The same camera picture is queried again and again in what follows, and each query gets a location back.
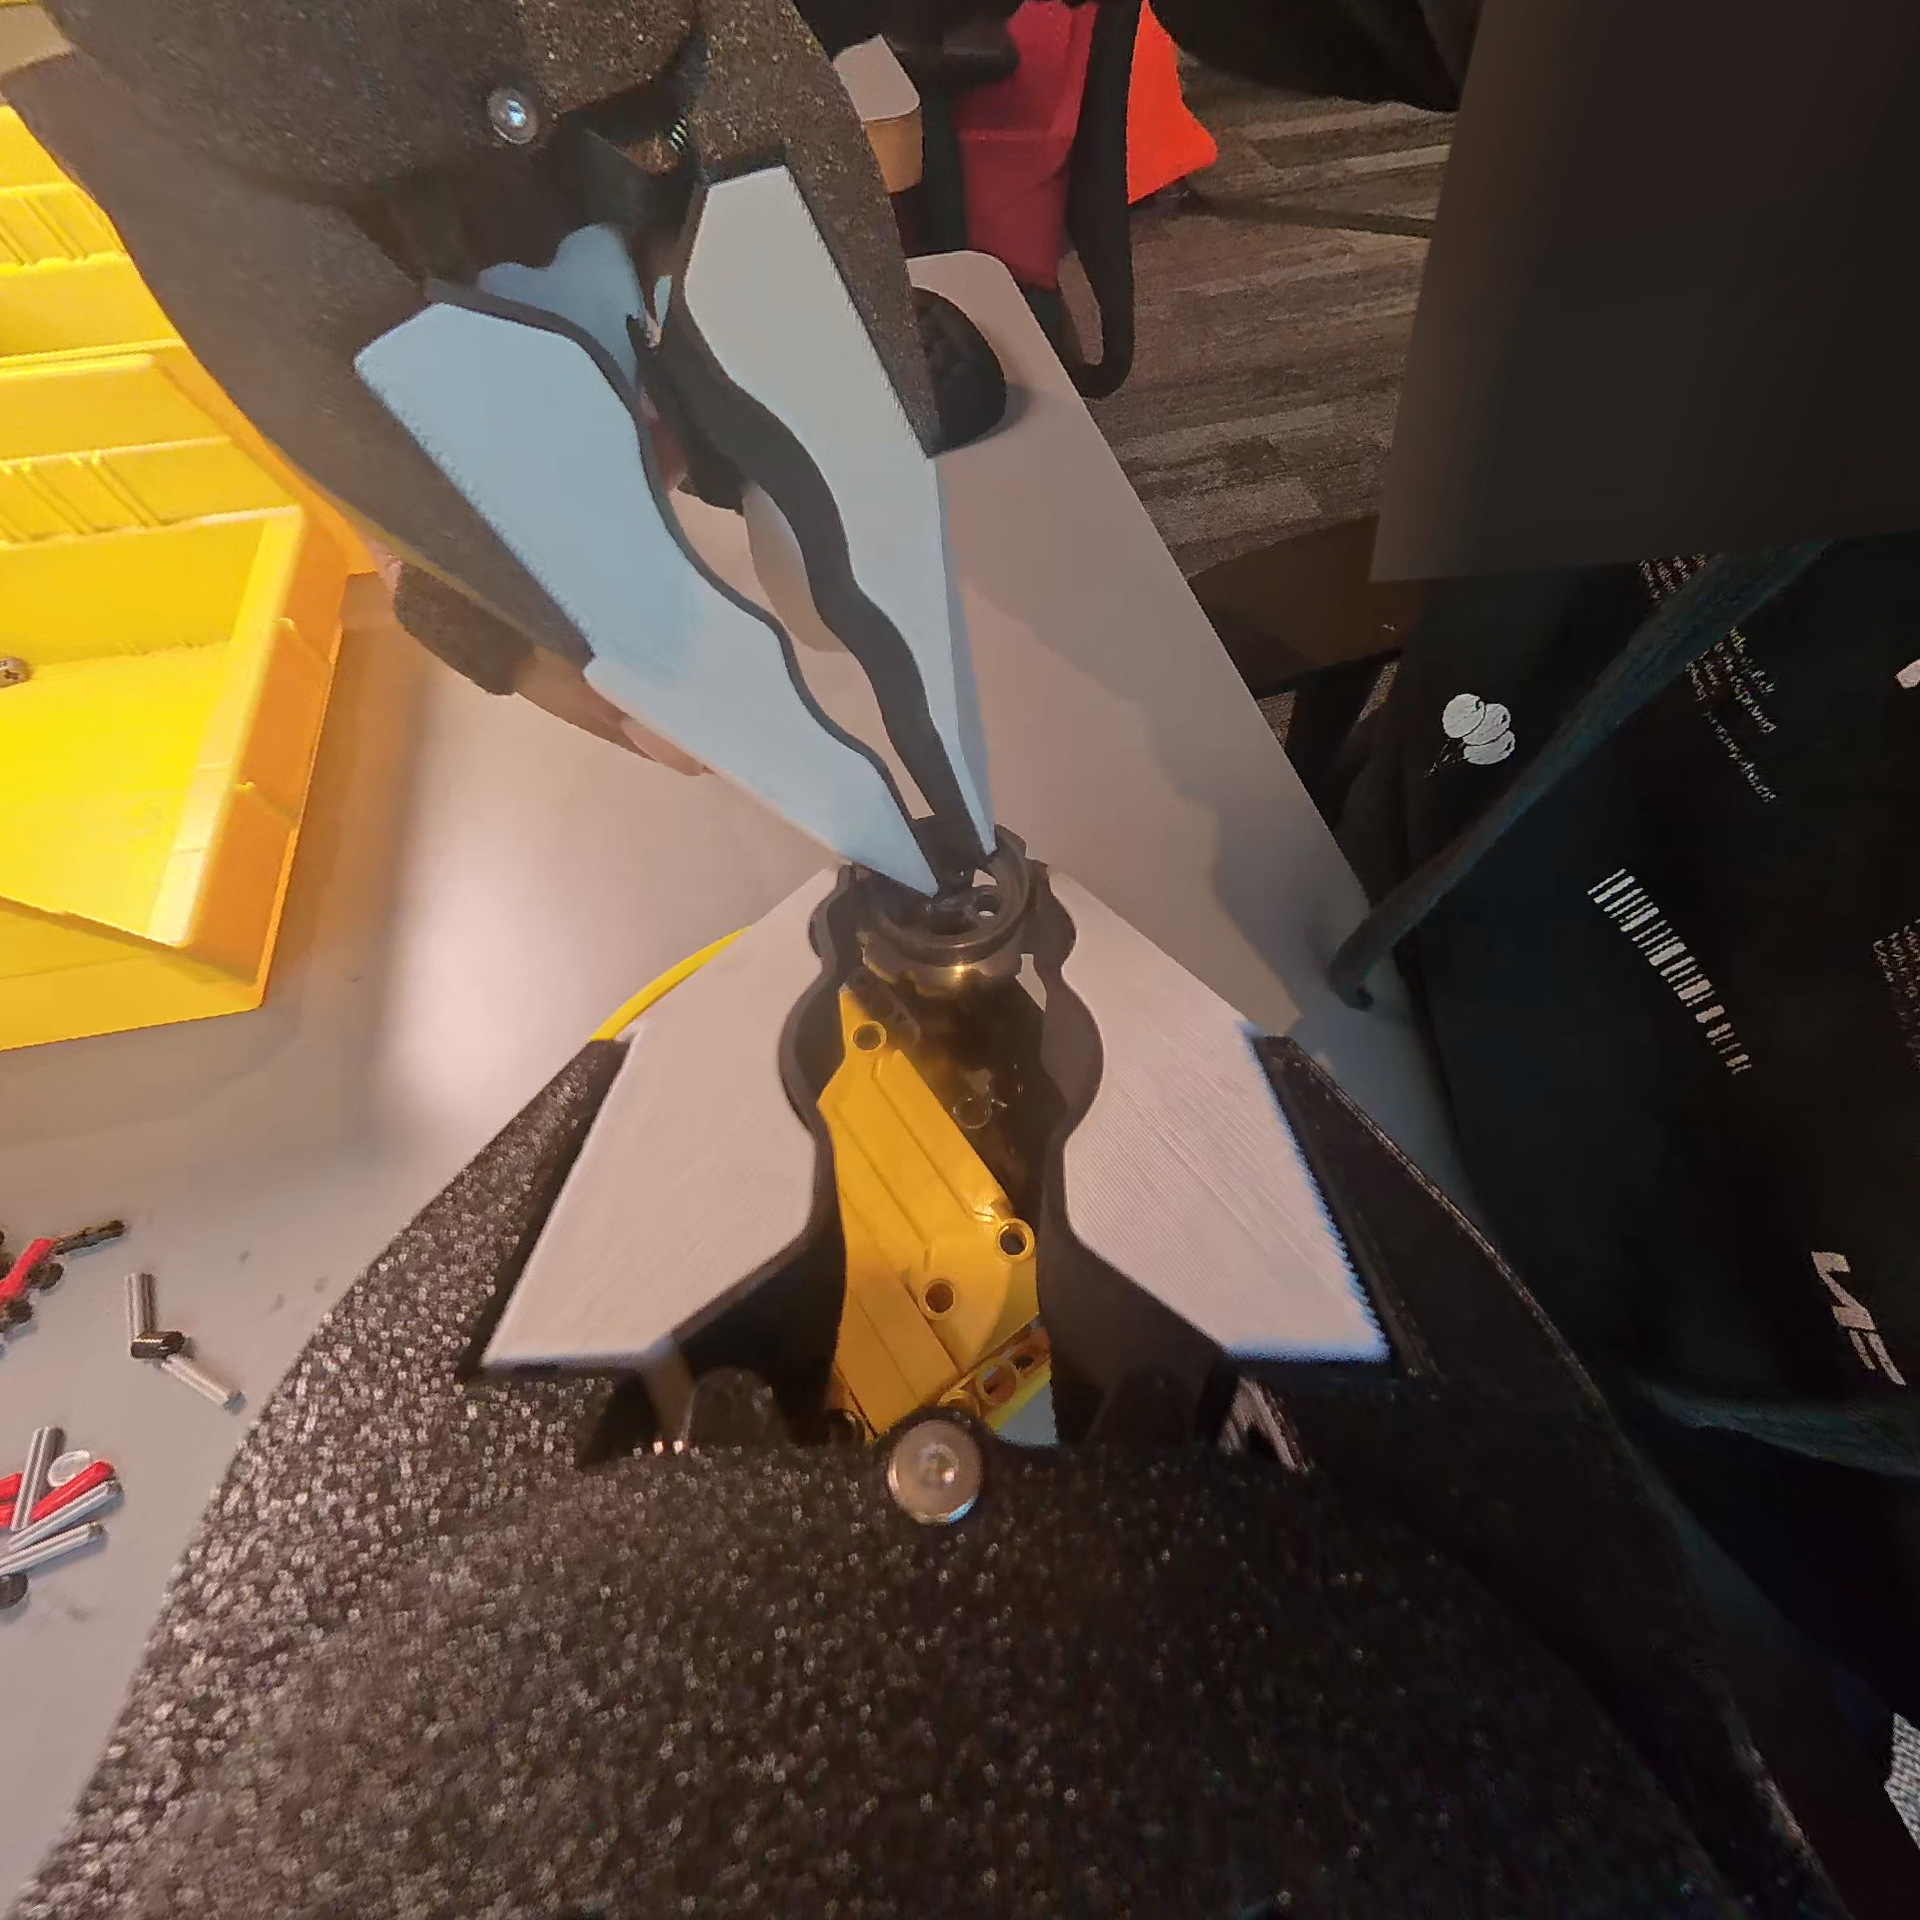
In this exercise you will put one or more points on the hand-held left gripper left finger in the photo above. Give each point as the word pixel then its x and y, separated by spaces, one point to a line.
pixel 661 1184

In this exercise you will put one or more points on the yellow plastic storage bin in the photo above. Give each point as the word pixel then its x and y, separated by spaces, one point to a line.
pixel 149 751
pixel 136 452
pixel 59 224

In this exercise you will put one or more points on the yellow black toy brick vehicle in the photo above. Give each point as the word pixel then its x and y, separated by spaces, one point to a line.
pixel 915 1201

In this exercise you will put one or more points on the person's right hand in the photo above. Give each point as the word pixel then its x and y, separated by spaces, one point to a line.
pixel 616 724

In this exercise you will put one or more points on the red plastic canister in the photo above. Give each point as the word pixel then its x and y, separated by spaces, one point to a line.
pixel 1019 150

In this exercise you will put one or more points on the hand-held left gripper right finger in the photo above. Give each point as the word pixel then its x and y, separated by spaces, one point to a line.
pixel 1200 1184

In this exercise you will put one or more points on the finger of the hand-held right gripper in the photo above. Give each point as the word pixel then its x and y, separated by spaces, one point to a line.
pixel 818 345
pixel 599 510

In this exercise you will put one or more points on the pile of red black pins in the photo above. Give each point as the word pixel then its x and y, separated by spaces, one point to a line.
pixel 66 1484

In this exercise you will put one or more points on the orange traffic cone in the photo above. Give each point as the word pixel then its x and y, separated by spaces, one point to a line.
pixel 1170 136

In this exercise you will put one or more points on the black curved tube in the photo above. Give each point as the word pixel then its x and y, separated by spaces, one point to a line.
pixel 1107 224

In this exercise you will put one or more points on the grey desk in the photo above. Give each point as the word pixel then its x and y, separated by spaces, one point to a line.
pixel 375 975

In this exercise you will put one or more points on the grey axle with black connector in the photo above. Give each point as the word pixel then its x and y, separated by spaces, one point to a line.
pixel 153 1343

